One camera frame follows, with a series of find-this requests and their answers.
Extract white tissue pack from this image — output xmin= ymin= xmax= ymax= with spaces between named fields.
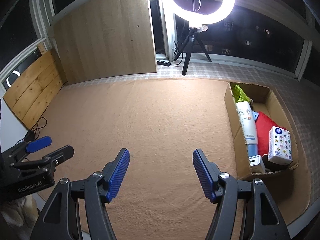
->
xmin=268 ymin=126 xmax=292 ymax=166

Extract black tripod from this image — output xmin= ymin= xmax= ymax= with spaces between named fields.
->
xmin=174 ymin=27 xmax=212 ymax=76

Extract pine wood plank panel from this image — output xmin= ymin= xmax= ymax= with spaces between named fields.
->
xmin=3 ymin=49 xmax=66 ymax=129

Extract white power adapter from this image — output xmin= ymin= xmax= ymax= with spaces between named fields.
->
xmin=249 ymin=155 xmax=266 ymax=173

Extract light wooden board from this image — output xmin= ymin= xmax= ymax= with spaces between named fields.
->
xmin=53 ymin=0 xmax=156 ymax=84

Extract ring light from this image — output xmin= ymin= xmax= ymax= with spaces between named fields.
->
xmin=145 ymin=0 xmax=236 ymax=26

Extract cardboard box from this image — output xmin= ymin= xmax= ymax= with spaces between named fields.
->
xmin=225 ymin=82 xmax=300 ymax=180

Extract white sunscreen tube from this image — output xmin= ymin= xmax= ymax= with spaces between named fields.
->
xmin=236 ymin=101 xmax=258 ymax=157

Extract black power strip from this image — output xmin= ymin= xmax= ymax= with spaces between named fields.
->
xmin=157 ymin=60 xmax=171 ymax=67

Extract blue phone stand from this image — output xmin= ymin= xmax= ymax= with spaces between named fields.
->
xmin=252 ymin=111 xmax=259 ymax=121

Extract red fabric pouch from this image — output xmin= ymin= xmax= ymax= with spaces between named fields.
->
xmin=255 ymin=111 xmax=286 ymax=157

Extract orange-brown blanket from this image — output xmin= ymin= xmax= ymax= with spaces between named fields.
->
xmin=32 ymin=77 xmax=312 ymax=240

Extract yellow green shuttlecock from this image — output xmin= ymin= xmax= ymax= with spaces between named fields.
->
xmin=231 ymin=84 xmax=253 ymax=106

